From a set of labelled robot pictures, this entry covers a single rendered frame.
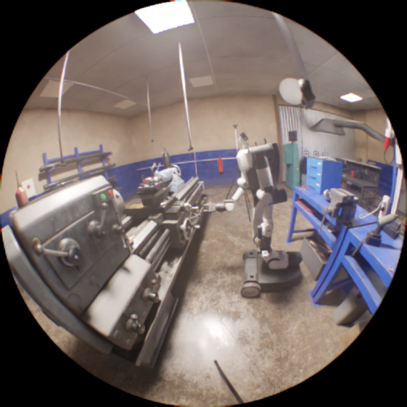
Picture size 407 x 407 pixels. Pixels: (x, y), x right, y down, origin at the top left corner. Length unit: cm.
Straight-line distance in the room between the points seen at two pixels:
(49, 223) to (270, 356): 157
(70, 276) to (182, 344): 106
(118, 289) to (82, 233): 33
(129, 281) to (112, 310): 20
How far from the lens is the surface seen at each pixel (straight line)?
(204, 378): 137
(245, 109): 558
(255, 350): 140
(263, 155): 90
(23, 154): 407
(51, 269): 66
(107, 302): 79
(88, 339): 88
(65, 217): 66
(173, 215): 130
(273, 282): 154
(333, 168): 189
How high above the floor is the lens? 136
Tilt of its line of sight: 21 degrees down
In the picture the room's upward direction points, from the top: 7 degrees counter-clockwise
